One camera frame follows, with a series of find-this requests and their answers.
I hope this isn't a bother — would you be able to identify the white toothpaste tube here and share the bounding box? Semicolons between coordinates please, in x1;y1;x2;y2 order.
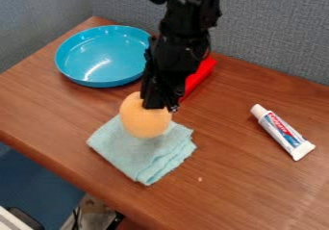
250;104;315;161

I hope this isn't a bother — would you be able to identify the light blue folded cloth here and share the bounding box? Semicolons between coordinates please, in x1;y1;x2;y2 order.
85;115;196;186

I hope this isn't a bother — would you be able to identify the blue plate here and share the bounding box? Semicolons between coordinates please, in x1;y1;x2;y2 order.
53;25;149;88

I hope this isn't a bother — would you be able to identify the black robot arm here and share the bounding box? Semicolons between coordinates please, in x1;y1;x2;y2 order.
140;0;222;112

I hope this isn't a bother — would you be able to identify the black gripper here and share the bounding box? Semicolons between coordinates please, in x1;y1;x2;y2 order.
140;32;211;113

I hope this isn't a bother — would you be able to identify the red plastic block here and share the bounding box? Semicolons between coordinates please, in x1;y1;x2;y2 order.
180;57;215;101

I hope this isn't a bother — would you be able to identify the grey object under table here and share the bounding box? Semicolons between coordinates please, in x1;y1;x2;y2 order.
60;194;123;230

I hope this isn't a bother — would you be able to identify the yellow orange foam ball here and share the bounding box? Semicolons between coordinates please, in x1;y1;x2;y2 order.
119;91;172;138

